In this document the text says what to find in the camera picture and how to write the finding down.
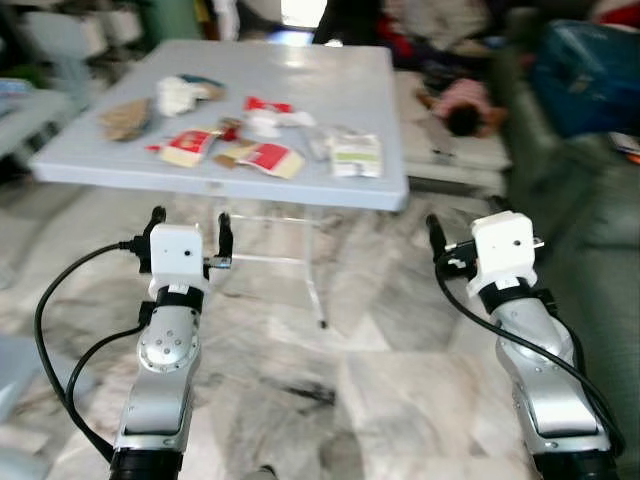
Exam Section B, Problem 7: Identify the red and yellow flat packet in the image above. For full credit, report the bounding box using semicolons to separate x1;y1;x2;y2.
222;140;307;181

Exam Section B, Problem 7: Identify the small brown wrapper scrap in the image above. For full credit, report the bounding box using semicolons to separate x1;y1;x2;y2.
214;117;247;142

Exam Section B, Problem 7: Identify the person in pink striped shirt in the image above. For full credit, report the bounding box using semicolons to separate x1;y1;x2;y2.
418;77;508;139

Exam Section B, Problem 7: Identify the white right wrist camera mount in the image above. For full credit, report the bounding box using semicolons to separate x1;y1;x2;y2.
469;211;539;292

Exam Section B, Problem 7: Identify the white crumpled paper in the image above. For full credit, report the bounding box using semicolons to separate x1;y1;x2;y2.
154;74;201;118

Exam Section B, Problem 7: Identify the red and white crumpled carton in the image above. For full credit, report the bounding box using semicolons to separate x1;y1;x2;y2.
243;95;317;138

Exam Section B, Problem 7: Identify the dark green sofa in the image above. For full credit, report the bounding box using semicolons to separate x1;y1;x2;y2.
498;10;640;480

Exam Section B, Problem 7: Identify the grey plastic chair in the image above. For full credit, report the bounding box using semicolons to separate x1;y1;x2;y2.
20;10;113;106

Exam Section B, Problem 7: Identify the light grey folding table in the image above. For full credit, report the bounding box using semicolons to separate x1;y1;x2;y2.
30;40;411;331

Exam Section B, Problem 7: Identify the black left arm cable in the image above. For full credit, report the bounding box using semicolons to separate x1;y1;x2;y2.
34;240;153;463

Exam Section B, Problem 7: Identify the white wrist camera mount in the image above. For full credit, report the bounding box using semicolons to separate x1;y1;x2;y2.
148;225;209;301
469;211;539;292

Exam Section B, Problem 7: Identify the blue bag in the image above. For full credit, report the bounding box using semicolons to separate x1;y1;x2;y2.
530;20;640;139

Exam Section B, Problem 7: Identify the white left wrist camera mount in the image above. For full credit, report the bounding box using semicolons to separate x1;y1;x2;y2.
148;225;209;301

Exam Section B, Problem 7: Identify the clear bag with green label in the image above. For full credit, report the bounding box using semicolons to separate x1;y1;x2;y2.
322;128;385;180

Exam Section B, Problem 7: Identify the white floor mattress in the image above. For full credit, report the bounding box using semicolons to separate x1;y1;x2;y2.
394;68;513;196

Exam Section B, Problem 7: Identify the red and cream wrapper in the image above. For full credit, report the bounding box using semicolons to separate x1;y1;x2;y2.
148;129;218;168

